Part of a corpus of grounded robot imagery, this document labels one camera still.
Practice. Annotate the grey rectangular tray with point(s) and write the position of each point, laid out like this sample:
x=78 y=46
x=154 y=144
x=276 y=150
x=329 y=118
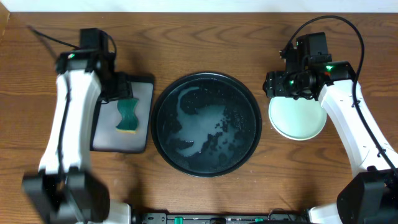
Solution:
x=106 y=138

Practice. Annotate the pale green plate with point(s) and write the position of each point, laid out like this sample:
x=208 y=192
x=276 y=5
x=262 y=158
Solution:
x=298 y=120

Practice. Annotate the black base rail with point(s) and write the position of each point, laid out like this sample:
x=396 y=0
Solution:
x=163 y=218

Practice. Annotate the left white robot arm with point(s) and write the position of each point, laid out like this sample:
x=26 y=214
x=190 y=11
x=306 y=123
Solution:
x=64 y=190

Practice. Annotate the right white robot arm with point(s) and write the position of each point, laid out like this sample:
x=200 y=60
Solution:
x=371 y=196

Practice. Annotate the green yellow sponge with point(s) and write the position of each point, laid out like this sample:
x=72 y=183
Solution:
x=129 y=121

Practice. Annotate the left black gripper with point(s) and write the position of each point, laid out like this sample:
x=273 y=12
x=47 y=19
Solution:
x=125 y=88

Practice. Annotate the round black tray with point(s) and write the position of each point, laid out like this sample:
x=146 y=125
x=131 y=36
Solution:
x=206 y=124

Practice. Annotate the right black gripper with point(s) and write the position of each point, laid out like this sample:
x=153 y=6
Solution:
x=273 y=80

